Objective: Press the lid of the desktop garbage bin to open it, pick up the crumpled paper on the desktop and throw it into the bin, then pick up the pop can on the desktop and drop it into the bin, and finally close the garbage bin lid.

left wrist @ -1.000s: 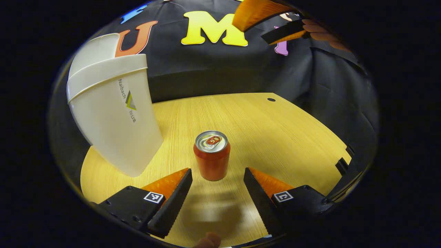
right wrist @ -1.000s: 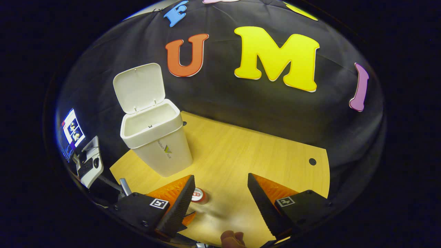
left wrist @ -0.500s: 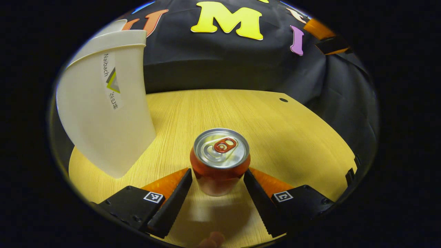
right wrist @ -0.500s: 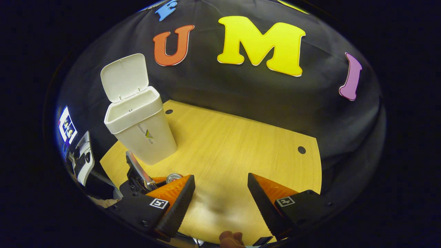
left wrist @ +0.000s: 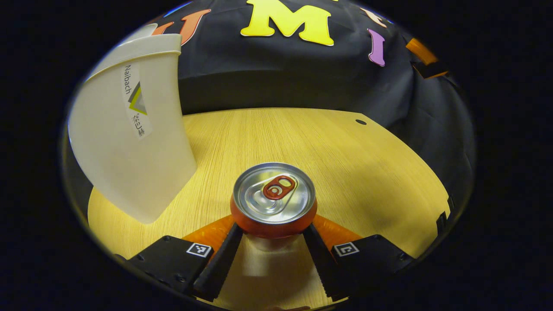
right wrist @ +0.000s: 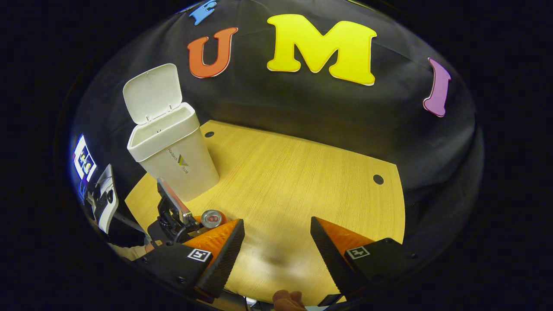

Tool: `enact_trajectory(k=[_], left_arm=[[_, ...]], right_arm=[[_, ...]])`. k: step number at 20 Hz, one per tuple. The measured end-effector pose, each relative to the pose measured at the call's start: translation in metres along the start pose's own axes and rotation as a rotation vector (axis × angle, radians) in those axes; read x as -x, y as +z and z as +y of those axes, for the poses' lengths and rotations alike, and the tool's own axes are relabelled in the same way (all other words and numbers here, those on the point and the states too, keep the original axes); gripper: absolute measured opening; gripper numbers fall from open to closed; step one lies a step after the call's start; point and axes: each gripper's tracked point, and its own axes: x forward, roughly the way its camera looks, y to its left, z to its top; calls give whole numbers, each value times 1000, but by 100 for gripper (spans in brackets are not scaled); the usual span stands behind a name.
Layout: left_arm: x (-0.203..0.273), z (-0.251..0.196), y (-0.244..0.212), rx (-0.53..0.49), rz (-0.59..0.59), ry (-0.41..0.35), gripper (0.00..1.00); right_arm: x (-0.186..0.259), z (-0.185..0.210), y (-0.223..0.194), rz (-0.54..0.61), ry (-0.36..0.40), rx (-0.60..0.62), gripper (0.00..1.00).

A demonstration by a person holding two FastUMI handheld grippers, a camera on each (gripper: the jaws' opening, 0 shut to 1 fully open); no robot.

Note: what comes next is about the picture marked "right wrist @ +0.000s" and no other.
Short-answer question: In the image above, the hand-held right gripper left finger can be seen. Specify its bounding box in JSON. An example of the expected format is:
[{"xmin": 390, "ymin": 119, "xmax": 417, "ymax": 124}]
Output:
[{"xmin": 137, "ymin": 219, "xmax": 246, "ymax": 303}]

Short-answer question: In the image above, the red pop can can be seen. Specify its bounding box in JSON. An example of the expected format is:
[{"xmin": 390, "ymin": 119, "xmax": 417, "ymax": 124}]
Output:
[{"xmin": 193, "ymin": 209, "xmax": 228, "ymax": 229}]

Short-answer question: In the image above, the wooden desktop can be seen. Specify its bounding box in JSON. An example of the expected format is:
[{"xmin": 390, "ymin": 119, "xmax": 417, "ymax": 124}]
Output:
[{"xmin": 124, "ymin": 120, "xmax": 407, "ymax": 305}]

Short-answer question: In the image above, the white desktop garbage bin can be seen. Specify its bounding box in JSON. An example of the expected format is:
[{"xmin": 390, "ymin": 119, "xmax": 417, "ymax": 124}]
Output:
[{"xmin": 123, "ymin": 63, "xmax": 220, "ymax": 202}]

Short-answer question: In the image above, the lit computer screen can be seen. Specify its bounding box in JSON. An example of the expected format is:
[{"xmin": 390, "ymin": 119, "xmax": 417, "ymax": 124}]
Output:
[{"xmin": 73, "ymin": 134, "xmax": 98, "ymax": 182}]

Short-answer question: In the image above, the black backdrop cloth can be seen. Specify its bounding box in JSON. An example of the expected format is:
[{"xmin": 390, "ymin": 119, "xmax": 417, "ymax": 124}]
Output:
[{"xmin": 65, "ymin": 0, "xmax": 484, "ymax": 260}]

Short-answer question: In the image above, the white and black device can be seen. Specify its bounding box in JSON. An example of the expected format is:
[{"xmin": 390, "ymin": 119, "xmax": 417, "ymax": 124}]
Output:
[{"xmin": 89, "ymin": 164, "xmax": 120, "ymax": 235}]

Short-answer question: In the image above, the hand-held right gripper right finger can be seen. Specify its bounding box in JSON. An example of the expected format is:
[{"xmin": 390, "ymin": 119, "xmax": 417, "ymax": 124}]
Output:
[{"xmin": 310, "ymin": 216, "xmax": 424, "ymax": 298}]

